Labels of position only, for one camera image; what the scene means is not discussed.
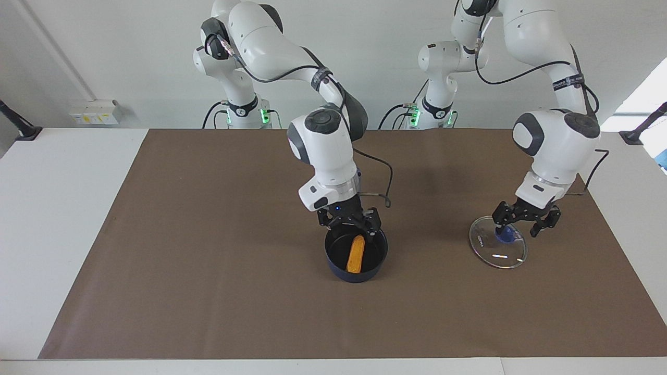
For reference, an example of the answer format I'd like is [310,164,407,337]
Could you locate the glass lid with blue knob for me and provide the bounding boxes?
[469,215,528,270]

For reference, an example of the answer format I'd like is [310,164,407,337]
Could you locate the yellow corn cob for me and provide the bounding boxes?
[345,235,367,274]

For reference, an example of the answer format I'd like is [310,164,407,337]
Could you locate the dark blue pot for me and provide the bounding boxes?
[324,225,389,284]

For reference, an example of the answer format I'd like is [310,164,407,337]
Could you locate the brown table mat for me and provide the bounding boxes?
[38,129,667,360]

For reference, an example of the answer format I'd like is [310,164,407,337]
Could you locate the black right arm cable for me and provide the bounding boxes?
[207,31,394,209]

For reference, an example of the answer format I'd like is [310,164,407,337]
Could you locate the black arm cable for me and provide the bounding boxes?
[473,15,611,197]
[207,31,394,209]

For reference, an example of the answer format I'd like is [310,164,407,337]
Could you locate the black left base cable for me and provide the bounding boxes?
[378,81,431,130]

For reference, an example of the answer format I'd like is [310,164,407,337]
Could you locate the black base cable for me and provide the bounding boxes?
[378,81,431,130]
[202,101,283,130]

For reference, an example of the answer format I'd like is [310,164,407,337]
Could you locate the black right base cable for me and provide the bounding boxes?
[202,101,283,130]

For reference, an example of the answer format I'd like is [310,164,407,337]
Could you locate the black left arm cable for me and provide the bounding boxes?
[473,15,611,197]

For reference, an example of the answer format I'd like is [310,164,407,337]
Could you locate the black camera stand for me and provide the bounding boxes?
[0,99,43,142]
[619,102,667,146]

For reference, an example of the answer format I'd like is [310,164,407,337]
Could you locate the white wall socket box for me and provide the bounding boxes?
[69,100,125,126]

